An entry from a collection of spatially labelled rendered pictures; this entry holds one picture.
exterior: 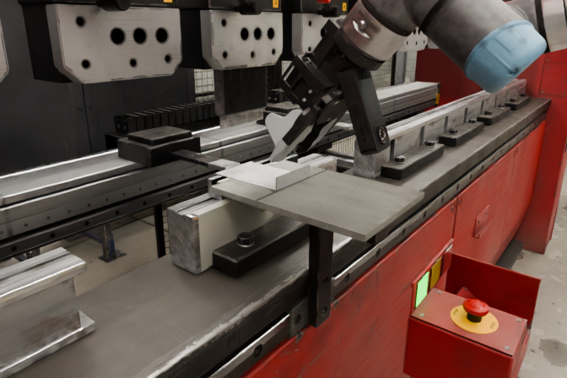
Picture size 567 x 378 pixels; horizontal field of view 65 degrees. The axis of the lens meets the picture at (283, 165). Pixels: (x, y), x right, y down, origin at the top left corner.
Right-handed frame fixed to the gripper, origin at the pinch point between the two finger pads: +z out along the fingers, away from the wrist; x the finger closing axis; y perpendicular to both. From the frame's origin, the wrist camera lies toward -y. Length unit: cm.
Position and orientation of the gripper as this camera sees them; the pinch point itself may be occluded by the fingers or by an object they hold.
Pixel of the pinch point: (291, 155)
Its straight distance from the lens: 67.5
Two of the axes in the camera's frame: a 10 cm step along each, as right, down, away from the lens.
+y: -6.0, -7.6, 2.6
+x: -6.2, 2.3, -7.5
